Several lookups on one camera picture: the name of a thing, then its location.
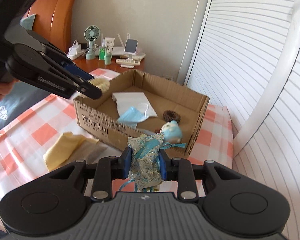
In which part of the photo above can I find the white remote control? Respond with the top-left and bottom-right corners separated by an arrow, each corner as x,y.
116,59 -> 140,66

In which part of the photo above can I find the green small box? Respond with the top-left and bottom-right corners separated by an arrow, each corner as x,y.
98,47 -> 105,60

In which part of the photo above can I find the blue plush toy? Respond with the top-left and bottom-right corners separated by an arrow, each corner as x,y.
160,120 -> 186,150

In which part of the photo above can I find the white power strip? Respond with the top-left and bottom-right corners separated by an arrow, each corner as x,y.
67,44 -> 85,60

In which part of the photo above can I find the brown knitted scrunchie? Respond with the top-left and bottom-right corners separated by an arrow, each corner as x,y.
162,110 -> 181,123

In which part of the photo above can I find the blue face mask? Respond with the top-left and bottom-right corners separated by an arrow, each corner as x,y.
117,103 -> 149,128

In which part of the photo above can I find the grey bed sheet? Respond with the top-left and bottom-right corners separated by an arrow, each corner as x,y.
0,82 -> 50,130

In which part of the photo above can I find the cardboard box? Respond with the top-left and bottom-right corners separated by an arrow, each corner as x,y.
74,69 -> 209,158

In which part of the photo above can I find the wooden nightstand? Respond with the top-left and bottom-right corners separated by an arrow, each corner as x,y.
74,56 -> 145,82

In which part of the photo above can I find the blue patterned sachet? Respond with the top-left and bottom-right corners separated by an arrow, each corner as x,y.
119,133 -> 171,192

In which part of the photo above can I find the wooden headboard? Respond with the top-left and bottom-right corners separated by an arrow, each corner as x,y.
24,0 -> 75,52

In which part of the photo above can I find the yellow cleaning cloth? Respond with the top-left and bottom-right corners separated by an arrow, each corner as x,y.
43,132 -> 99,171

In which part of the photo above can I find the green desk fan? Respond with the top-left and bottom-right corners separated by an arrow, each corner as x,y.
84,25 -> 101,60

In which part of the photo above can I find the cream knitted scrunchie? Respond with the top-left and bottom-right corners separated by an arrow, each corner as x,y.
88,77 -> 110,93

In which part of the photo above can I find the white towel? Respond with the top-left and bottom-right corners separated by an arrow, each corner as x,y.
111,92 -> 158,118

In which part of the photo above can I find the green tube bottle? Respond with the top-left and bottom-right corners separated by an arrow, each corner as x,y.
104,48 -> 112,65

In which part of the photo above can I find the white cosmetic tube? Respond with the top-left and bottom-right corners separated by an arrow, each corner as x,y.
103,37 -> 115,54

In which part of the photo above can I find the white louvered closet door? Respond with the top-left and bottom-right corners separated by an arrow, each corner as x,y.
185,0 -> 300,239

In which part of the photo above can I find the blue yellow pillow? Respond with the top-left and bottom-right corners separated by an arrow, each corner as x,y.
19,14 -> 36,30

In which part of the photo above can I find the grey mesh pouch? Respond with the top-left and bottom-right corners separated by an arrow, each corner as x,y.
62,141 -> 108,165

